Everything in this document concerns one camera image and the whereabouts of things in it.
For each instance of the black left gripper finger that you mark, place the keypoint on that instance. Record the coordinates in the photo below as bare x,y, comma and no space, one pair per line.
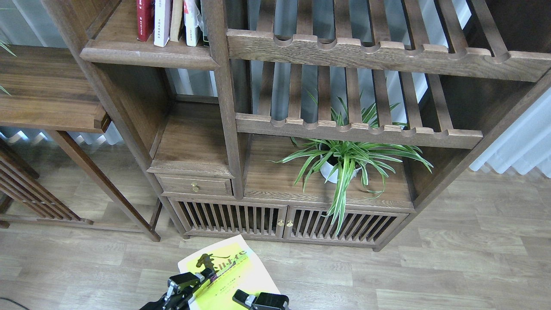
184,284

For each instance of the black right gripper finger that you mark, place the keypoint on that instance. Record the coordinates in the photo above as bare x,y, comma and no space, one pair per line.
264,301

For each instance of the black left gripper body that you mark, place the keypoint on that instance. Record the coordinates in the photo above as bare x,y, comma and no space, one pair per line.
173,302

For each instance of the yellow-green paperback book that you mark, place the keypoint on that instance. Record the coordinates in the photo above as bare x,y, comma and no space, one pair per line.
237,267

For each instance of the red paperback book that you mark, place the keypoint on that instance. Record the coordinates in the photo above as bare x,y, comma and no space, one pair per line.
144,19

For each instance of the white lilac paperback book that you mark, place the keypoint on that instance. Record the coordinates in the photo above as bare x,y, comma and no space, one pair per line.
162,16

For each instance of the brass cabinet door knobs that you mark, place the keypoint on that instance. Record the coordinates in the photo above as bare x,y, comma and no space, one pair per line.
287,223

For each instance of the brass drawer knob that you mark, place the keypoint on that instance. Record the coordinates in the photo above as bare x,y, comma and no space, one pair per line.
195,187

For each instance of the spider plant in white pot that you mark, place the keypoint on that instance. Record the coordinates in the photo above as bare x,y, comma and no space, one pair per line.
347,157

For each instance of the dark wooden bookshelf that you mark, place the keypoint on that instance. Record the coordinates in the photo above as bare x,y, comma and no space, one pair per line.
446,76

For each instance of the wooden side table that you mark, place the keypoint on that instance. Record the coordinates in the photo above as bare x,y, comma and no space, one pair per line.
47,90

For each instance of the white plastic-wrapped upright book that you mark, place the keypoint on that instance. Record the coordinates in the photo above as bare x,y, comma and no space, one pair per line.
192,22

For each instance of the tan upright book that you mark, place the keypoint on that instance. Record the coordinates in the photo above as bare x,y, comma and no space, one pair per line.
176,20

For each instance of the dark upright book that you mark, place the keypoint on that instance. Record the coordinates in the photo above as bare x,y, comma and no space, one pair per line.
204,25

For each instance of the white curtain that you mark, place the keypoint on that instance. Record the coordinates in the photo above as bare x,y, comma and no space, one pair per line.
525,145

